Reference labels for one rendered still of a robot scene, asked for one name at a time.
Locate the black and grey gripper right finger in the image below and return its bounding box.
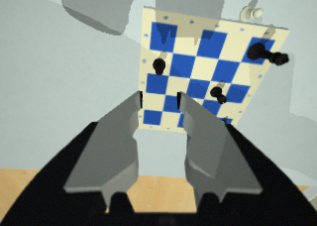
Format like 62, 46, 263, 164
176, 91, 317, 226

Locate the blue and cream chessboard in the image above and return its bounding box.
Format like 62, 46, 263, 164
138, 8, 289, 133

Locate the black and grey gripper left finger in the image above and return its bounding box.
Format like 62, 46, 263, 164
0, 90, 143, 226

